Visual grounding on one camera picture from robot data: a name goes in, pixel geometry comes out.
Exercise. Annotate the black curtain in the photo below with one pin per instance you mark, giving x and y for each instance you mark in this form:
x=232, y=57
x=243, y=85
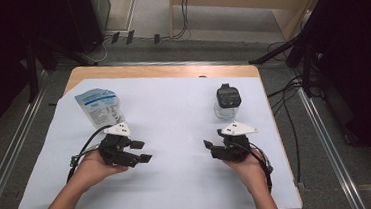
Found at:
x=363, y=53
x=8, y=48

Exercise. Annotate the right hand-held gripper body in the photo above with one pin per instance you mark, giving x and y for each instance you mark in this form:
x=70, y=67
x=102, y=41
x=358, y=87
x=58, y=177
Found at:
x=232, y=149

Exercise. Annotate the white paper sheet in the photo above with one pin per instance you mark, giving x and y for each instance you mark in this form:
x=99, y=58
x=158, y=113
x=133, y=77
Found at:
x=174, y=118

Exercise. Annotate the black metal stand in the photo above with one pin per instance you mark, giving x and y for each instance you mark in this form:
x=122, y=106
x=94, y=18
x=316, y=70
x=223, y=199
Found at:
x=306, y=51
x=32, y=73

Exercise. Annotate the wooden table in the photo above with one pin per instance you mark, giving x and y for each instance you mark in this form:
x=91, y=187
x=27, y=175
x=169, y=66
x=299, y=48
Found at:
x=157, y=70

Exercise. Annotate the person's right hand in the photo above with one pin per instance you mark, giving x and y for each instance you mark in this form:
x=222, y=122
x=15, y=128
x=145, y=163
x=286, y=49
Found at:
x=250, y=171

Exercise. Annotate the grey cabinet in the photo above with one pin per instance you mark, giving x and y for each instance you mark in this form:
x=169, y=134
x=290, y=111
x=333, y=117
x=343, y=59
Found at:
x=100, y=7

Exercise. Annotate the white printed stand-up pouch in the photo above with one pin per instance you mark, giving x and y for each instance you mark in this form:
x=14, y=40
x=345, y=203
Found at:
x=101, y=106

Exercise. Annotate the black tape strip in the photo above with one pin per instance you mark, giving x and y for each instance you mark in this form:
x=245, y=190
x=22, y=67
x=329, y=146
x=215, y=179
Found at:
x=157, y=39
x=115, y=37
x=130, y=37

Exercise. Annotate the metal floor rail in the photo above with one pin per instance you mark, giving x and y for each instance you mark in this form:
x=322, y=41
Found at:
x=10, y=158
x=331, y=150

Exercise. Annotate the person's left hand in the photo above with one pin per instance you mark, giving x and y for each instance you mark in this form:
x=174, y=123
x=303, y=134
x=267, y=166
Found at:
x=92, y=172

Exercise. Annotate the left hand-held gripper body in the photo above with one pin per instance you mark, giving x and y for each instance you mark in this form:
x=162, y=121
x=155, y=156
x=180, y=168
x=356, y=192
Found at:
x=117, y=153

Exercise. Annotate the square glass jar black lid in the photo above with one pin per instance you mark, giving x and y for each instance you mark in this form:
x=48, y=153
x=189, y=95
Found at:
x=228, y=97

